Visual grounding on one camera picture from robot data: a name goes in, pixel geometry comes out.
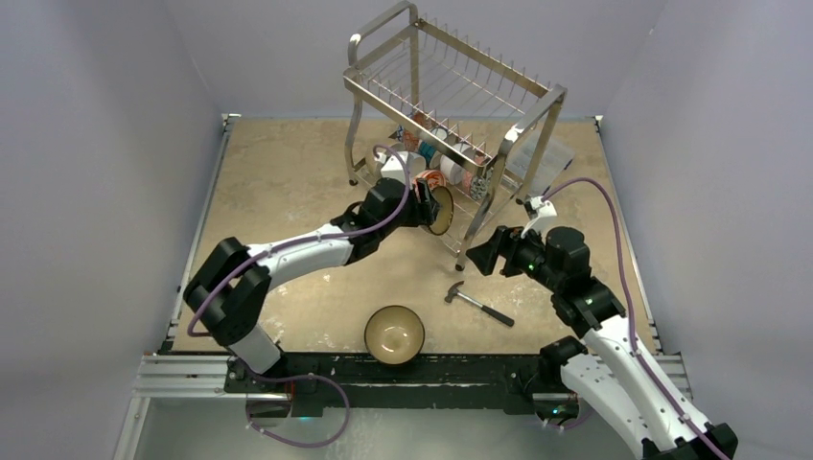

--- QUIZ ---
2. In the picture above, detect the stainless steel dish rack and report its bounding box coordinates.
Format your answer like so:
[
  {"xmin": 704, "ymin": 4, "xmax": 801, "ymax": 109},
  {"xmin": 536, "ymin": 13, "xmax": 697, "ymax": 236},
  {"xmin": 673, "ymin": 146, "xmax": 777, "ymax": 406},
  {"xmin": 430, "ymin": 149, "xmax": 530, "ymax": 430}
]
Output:
[{"xmin": 343, "ymin": 1, "xmax": 568, "ymax": 271}]

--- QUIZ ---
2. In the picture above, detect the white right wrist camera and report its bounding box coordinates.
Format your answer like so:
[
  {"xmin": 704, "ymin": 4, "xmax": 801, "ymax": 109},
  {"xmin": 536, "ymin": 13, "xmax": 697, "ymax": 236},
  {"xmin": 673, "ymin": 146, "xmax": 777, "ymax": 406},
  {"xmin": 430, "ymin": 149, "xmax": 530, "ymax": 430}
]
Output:
[{"xmin": 521, "ymin": 195, "xmax": 557, "ymax": 238}]

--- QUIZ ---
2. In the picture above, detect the orange floral patterned bowl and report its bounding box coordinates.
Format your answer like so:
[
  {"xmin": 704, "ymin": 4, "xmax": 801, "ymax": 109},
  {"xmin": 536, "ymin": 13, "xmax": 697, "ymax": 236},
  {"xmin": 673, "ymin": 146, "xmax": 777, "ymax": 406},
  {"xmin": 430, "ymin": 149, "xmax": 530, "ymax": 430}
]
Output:
[{"xmin": 412, "ymin": 169, "xmax": 448, "ymax": 191}]

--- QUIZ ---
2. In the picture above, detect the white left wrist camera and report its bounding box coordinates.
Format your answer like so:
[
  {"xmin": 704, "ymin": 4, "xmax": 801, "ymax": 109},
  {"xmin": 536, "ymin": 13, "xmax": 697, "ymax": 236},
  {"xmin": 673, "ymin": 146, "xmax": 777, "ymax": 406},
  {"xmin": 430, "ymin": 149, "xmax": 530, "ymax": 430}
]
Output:
[{"xmin": 378, "ymin": 150, "xmax": 412, "ymax": 184}]

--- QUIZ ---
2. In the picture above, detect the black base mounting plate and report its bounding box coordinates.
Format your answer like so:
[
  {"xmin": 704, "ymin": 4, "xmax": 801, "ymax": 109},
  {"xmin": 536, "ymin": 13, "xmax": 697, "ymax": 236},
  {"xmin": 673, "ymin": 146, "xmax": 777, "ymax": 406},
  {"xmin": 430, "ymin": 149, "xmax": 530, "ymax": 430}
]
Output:
[{"xmin": 224, "ymin": 352, "xmax": 581, "ymax": 424}]

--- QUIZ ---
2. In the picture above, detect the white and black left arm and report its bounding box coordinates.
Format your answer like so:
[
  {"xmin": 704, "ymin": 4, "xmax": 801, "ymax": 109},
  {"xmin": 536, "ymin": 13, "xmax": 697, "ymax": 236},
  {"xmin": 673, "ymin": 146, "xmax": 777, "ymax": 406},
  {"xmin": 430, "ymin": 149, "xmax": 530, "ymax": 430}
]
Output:
[{"xmin": 182, "ymin": 178, "xmax": 443, "ymax": 392}]

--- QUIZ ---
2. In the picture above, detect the dark brown glazed bowl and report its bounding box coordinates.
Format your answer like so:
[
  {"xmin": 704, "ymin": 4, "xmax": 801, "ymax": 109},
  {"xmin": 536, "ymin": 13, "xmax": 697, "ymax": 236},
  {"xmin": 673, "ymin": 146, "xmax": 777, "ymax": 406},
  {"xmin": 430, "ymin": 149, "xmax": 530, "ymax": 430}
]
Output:
[{"xmin": 427, "ymin": 186, "xmax": 455, "ymax": 236}]

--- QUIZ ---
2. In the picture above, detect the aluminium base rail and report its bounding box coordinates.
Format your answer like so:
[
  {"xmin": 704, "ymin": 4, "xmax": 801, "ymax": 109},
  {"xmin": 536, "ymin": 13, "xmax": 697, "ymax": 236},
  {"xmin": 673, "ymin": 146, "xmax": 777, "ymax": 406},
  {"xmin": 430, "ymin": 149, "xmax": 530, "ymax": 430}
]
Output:
[{"xmin": 114, "ymin": 112, "xmax": 697, "ymax": 460}]

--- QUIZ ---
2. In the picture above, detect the black and white patterned bowl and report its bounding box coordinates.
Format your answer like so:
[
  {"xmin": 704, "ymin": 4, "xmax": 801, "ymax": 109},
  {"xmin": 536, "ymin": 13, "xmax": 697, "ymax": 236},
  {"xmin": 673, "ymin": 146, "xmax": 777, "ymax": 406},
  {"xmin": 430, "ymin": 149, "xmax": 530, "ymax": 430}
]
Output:
[{"xmin": 460, "ymin": 171, "xmax": 492, "ymax": 201}]

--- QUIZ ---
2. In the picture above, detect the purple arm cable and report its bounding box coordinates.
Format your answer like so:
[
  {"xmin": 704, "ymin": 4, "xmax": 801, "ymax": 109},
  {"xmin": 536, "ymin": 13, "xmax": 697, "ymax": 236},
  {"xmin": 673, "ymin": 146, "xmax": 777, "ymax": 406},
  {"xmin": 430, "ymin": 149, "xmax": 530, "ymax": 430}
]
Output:
[
  {"xmin": 185, "ymin": 144, "xmax": 414, "ymax": 449},
  {"xmin": 540, "ymin": 176, "xmax": 732, "ymax": 460}
]

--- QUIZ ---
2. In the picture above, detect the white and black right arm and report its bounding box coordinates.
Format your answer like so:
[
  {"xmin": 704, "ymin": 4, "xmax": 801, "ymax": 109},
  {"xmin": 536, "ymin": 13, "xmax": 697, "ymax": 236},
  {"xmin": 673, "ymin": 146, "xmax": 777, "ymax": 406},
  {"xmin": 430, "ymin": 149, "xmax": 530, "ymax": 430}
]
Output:
[{"xmin": 466, "ymin": 225, "xmax": 738, "ymax": 459}]

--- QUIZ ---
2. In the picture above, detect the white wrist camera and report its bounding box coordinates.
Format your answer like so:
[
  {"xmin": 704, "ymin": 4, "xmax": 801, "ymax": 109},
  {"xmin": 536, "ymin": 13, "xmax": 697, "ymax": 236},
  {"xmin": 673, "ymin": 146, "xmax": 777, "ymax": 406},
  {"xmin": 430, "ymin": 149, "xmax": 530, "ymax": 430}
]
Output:
[
  {"xmin": 378, "ymin": 150, "xmax": 412, "ymax": 184},
  {"xmin": 521, "ymin": 195, "xmax": 557, "ymax": 238}
]

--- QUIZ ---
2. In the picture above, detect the white and teal bowl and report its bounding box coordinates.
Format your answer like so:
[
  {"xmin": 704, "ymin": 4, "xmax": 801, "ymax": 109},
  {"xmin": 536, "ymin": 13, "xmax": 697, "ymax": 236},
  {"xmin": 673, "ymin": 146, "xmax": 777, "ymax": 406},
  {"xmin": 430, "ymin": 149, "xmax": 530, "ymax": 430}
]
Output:
[{"xmin": 417, "ymin": 126, "xmax": 449, "ymax": 169}]

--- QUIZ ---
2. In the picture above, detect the black-handled claw hammer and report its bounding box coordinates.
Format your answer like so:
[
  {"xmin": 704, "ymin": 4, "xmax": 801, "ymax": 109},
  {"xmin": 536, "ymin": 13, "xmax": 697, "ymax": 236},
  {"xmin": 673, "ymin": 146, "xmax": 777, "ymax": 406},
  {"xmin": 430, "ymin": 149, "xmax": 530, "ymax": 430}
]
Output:
[{"xmin": 444, "ymin": 281, "xmax": 515, "ymax": 328}]

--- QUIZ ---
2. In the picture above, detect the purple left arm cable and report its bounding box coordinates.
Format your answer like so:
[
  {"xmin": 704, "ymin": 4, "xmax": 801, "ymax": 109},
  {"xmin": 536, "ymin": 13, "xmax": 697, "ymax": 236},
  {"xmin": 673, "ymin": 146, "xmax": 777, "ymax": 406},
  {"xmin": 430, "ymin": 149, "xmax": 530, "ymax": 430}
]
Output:
[{"xmin": 185, "ymin": 144, "xmax": 414, "ymax": 449}]

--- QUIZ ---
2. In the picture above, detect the tan bowl with brown outside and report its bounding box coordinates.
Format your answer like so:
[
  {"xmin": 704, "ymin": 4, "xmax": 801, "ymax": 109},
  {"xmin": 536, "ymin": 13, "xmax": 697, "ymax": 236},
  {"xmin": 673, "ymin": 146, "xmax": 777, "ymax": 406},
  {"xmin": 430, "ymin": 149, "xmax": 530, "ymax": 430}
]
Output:
[{"xmin": 363, "ymin": 305, "xmax": 426, "ymax": 366}]

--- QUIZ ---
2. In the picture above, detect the clear plastic compartment box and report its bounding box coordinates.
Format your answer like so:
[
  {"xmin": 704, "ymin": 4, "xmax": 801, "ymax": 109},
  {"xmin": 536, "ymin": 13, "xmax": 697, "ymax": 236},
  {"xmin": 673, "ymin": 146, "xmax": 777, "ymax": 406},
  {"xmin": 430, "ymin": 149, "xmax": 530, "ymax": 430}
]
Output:
[{"xmin": 506, "ymin": 130, "xmax": 575, "ymax": 198}]

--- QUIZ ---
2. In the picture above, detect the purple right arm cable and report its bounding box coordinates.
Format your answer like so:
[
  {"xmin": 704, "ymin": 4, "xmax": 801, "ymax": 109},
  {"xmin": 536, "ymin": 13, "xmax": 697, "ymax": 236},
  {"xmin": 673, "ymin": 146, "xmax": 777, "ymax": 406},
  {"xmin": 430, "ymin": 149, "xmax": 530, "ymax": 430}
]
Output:
[{"xmin": 540, "ymin": 176, "xmax": 732, "ymax": 460}]

